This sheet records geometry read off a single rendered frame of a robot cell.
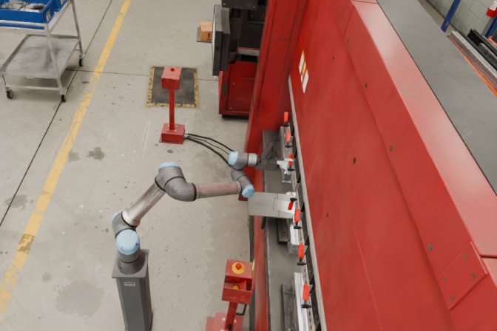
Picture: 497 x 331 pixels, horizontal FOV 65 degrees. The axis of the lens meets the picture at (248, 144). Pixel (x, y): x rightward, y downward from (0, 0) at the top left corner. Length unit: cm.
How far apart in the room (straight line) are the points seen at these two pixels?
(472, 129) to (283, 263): 152
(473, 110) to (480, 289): 50
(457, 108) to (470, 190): 29
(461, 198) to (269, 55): 205
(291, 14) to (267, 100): 67
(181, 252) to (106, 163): 124
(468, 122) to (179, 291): 253
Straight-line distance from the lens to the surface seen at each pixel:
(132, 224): 226
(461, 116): 107
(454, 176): 88
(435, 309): 92
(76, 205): 373
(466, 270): 79
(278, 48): 269
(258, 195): 242
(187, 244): 337
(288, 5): 257
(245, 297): 234
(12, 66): 498
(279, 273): 228
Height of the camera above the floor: 281
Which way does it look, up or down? 41 degrees down
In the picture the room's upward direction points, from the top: 10 degrees clockwise
